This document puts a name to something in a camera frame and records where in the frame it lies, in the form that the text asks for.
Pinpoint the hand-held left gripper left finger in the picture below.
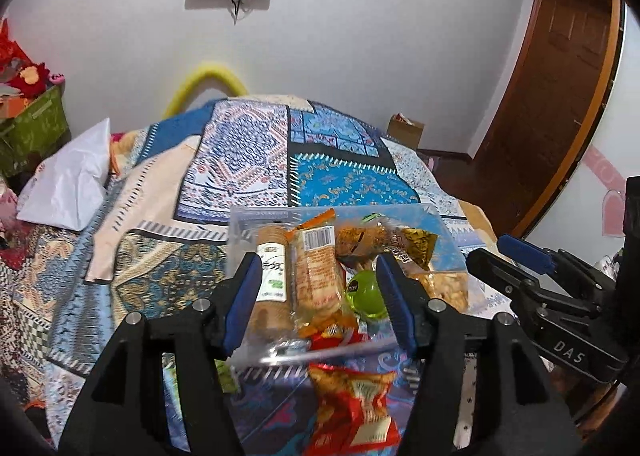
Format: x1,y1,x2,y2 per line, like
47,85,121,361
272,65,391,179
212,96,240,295
57,251,263,456

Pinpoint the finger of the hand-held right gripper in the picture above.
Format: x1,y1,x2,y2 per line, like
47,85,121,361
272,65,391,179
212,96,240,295
465,247,602,323
496,234,602,288

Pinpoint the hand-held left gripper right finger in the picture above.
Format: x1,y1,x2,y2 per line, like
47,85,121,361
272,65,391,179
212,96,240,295
375,253,583,456

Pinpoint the green jelly cup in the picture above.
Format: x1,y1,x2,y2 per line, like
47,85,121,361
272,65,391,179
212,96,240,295
346,268,391,322

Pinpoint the brown biscuit roll packet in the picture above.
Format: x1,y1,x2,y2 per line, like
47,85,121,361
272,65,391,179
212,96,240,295
252,225,292,337

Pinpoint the clear packet of orange snacks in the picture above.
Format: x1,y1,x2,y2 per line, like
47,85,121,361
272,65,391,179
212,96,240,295
410,268,470,312

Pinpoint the clear plastic storage container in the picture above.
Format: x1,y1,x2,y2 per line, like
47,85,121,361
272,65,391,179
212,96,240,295
225,203,473,367

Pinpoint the yellow and black snack packet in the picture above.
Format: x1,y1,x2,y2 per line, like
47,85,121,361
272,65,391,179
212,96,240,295
395,227,438,271

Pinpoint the brown snack packet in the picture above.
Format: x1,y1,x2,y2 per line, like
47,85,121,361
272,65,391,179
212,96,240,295
335,216,401,267

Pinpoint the orange-ended cracker packet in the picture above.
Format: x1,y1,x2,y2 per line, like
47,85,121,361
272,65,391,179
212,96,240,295
287,210,346,327

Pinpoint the red snack bag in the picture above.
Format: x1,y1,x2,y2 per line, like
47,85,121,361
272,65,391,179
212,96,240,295
305,362,398,456

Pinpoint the white sliding door with hearts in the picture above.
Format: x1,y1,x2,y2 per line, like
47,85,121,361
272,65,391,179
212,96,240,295
520,1,640,277

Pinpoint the brown wooden door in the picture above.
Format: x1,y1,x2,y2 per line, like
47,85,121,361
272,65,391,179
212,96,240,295
470,0,613,237

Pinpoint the patchwork blanket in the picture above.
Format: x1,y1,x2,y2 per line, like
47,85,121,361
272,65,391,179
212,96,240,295
0,95,501,456

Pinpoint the cardboard box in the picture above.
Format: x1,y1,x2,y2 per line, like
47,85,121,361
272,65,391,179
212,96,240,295
387,113,426,149

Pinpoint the white plastic bag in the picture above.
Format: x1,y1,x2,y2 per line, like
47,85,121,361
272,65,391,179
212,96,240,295
16,117,112,231

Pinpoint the yellow foam tube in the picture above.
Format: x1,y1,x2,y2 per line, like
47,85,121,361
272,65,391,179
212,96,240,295
162,62,248,119

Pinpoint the green storage box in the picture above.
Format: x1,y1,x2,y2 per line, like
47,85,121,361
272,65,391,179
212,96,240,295
0,85,71,177

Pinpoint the pile of red cloth items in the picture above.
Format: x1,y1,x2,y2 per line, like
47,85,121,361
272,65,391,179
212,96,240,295
0,18,66,109

